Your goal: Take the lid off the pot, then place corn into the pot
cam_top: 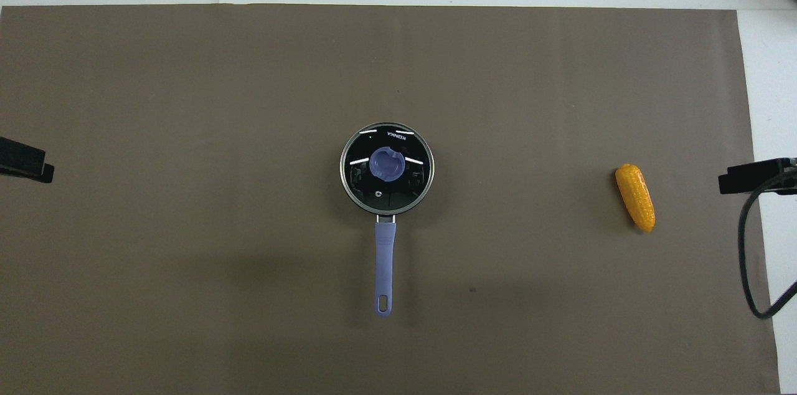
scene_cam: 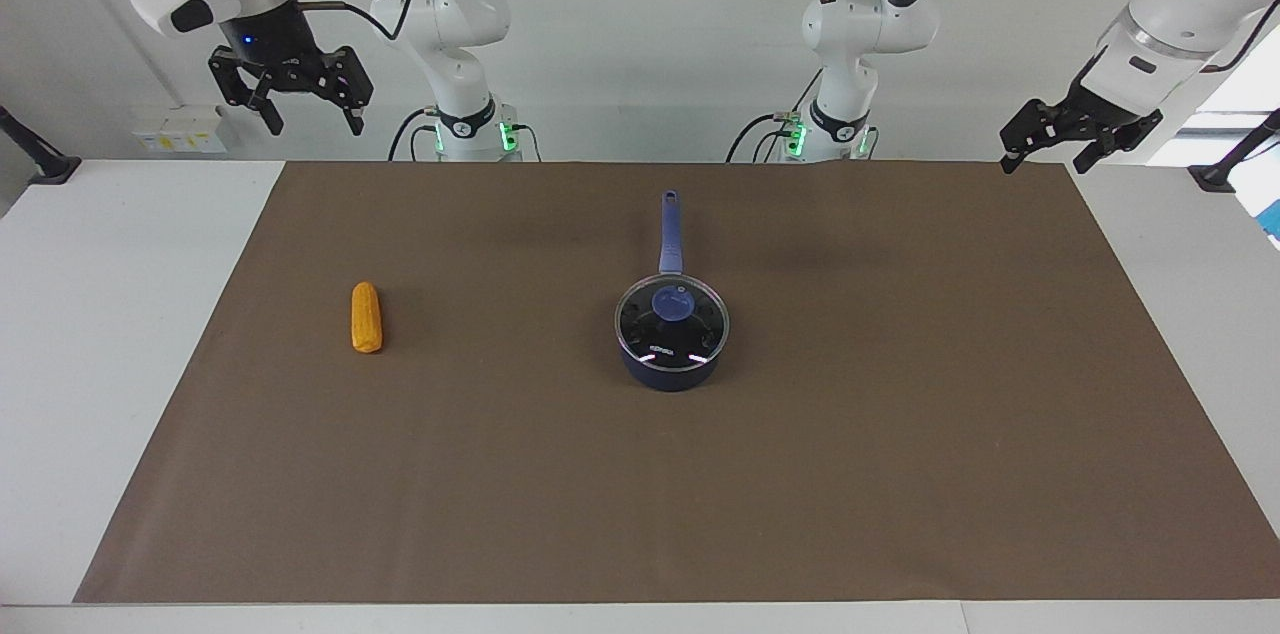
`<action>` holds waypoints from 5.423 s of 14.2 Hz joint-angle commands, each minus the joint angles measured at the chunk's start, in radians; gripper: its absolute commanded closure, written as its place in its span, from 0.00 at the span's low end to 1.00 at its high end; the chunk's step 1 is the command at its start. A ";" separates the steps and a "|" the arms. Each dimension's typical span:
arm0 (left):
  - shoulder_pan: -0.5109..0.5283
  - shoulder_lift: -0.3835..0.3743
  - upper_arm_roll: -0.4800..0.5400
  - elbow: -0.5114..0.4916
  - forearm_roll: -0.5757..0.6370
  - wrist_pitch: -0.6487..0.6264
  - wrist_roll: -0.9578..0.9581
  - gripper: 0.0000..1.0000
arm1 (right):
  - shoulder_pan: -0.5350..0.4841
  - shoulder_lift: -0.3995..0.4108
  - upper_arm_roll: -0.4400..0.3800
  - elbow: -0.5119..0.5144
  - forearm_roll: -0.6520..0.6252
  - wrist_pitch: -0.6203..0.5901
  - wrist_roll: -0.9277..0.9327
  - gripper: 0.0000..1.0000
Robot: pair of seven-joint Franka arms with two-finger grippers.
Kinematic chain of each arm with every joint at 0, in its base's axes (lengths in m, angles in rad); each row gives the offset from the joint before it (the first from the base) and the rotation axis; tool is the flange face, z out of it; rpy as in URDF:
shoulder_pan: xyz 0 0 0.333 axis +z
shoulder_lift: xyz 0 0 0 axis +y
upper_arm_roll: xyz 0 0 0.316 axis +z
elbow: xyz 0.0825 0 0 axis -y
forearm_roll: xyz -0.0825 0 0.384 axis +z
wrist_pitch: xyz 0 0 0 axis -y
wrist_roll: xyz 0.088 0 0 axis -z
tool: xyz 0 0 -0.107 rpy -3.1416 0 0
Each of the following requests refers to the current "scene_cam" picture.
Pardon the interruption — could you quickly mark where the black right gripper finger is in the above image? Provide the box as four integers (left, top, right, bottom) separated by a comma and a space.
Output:
208, 49, 284, 137
338, 45, 374, 137

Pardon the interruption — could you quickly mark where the brown table mat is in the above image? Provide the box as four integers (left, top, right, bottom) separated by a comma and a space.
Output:
73, 161, 1280, 605

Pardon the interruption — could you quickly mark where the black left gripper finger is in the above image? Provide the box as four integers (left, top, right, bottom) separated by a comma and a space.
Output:
1072, 119, 1151, 175
1000, 99, 1066, 173

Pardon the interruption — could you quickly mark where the yellow corn cob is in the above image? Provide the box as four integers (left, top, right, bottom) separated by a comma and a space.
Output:
351, 282, 384, 354

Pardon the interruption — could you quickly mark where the dark blue saucepan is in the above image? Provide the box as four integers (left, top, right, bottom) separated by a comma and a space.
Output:
614, 190, 731, 393

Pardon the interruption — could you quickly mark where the white wall socket box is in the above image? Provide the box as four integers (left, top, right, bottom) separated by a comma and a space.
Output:
133, 106, 229, 155

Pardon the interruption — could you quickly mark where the black clamp stand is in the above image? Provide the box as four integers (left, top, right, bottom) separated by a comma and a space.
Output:
0, 106, 81, 185
1188, 109, 1280, 193

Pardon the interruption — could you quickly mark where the glass lid with blue knob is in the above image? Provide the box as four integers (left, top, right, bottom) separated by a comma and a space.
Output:
616, 274, 730, 365

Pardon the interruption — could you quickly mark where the black left base cable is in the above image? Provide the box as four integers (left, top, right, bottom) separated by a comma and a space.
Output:
727, 69, 823, 163

